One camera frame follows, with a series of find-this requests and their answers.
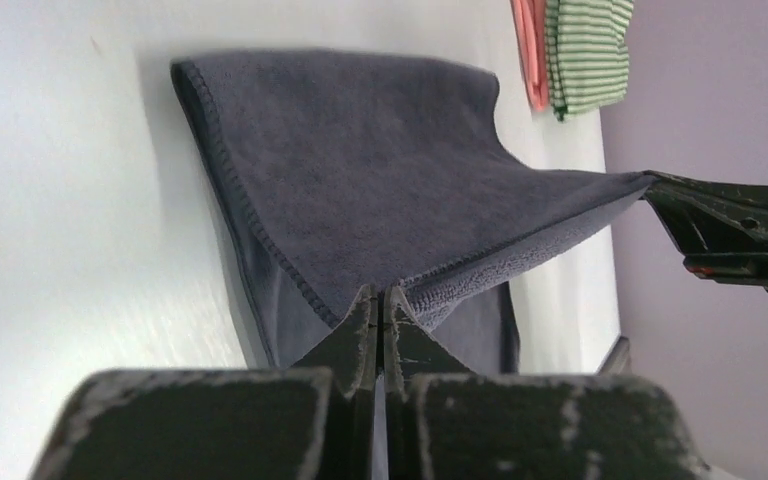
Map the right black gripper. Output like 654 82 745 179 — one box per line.
644 171 768 293

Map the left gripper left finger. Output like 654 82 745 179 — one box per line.
32 285 379 479

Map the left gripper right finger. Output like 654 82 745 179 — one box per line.
382 287 710 480

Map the green white striped garment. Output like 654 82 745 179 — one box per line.
545 0 635 122

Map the dark navy garment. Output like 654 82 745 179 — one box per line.
170 50 653 374

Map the salmon pink t-shirt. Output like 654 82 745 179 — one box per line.
510 0 549 111

